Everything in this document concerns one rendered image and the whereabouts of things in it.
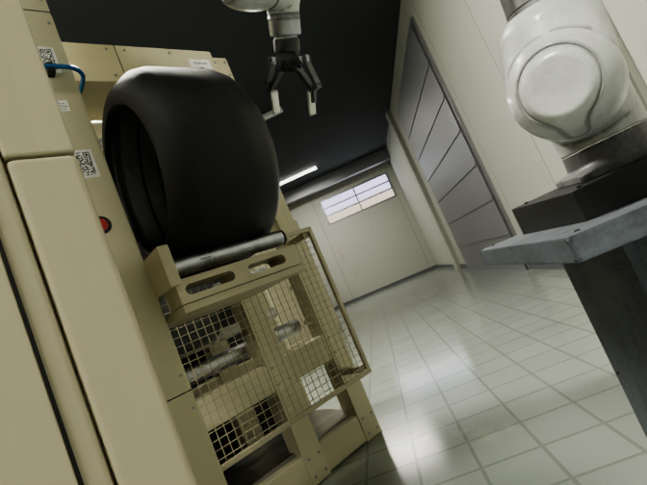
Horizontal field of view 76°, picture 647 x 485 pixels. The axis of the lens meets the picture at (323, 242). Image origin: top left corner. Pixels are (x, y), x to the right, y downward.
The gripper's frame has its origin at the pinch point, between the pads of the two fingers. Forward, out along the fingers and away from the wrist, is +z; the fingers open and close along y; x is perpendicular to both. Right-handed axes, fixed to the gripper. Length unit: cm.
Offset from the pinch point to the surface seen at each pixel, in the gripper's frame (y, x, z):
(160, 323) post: 0, 62, 38
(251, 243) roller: -6.7, 34.5, 28.3
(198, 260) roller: -3, 50, 26
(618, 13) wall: -80, -175, -17
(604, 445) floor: -98, 2, 90
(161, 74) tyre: 13.9, 34.4, -14.6
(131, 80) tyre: 21.6, 37.6, -13.8
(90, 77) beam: 64, 23, -14
